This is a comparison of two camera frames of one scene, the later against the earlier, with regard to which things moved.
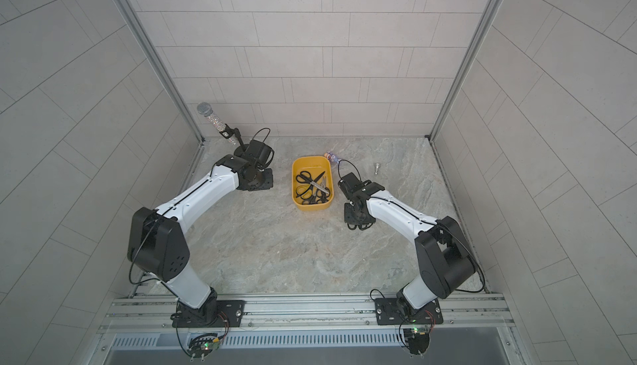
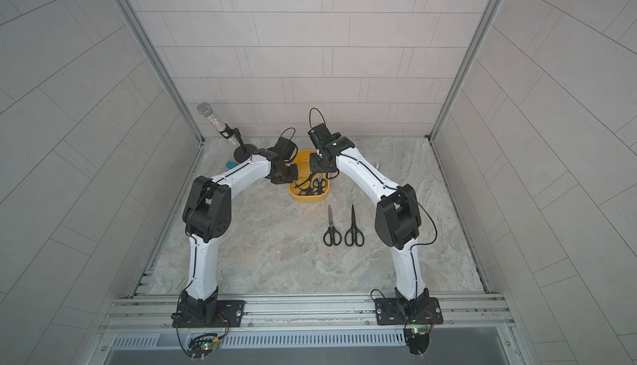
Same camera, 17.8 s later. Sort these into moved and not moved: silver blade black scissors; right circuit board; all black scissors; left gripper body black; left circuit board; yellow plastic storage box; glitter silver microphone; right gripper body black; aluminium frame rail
Moved: left gripper body black; silver blade black scissors; right gripper body black; yellow plastic storage box; all black scissors
Not moved: aluminium frame rail; right circuit board; glitter silver microphone; left circuit board
